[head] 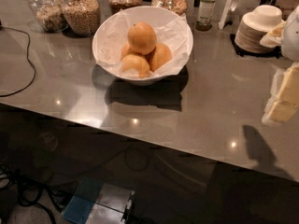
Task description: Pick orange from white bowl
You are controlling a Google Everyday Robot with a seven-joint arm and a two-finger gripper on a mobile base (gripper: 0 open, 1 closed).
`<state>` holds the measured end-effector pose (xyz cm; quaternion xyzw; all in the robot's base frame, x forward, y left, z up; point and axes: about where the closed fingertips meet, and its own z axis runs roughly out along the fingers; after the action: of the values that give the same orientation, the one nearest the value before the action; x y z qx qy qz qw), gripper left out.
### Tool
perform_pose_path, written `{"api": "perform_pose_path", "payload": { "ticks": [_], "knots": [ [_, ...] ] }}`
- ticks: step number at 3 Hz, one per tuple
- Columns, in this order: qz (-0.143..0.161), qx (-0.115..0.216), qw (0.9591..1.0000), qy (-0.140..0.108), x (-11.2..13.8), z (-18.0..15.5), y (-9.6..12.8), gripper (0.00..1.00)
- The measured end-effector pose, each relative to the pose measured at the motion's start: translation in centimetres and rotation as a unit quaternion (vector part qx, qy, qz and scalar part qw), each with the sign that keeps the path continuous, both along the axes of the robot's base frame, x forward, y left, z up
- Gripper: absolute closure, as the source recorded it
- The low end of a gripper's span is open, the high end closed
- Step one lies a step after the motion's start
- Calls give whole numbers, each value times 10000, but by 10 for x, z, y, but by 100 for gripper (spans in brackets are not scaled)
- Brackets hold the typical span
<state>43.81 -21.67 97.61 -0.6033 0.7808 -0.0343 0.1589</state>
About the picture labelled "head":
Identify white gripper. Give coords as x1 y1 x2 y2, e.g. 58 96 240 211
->
260 6 299 126

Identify orange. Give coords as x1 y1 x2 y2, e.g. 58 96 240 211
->
146 43 172 72
121 54 150 78
127 22 157 55

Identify white bowl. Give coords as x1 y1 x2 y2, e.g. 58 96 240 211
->
92 5 194 87

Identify black tray under plates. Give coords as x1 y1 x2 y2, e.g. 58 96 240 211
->
230 34 282 59

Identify stack of white plates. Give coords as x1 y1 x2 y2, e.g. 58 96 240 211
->
235 11 276 54

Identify white cup on plates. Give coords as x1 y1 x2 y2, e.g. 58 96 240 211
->
253 5 282 29

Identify glass jar with grains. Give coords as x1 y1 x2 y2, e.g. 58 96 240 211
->
63 0 101 36

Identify blue perforated box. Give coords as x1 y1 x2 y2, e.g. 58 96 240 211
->
63 196 94 224

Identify glass jar with nuts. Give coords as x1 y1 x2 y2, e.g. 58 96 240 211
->
28 0 68 33

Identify white stand post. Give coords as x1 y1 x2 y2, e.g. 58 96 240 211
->
218 0 233 30

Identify black cables on floor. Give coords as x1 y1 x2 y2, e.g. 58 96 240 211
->
0 163 74 224

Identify black cable on table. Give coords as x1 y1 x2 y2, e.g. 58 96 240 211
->
0 26 36 98

